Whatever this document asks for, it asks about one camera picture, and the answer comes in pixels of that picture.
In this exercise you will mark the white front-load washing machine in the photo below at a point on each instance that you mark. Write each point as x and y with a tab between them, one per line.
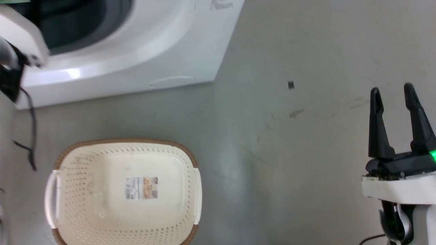
163	44

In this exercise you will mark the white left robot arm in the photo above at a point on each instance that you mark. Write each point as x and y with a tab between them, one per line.
20	34

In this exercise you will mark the washer filter cover flap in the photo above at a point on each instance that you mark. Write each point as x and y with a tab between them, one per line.
172	81

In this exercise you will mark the cream perforated laundry basket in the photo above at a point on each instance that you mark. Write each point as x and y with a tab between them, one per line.
102	217

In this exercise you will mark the small dark floor tape piece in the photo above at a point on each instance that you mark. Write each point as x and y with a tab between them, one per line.
291	85

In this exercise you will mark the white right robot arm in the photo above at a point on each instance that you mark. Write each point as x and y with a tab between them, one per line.
422	224

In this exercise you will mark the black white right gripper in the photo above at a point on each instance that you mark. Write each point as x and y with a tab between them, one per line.
402	185

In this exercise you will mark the grey washer door gasket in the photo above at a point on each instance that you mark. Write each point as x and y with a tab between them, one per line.
102	27

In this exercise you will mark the printed basket label sticker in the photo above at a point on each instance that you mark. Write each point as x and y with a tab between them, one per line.
141	188

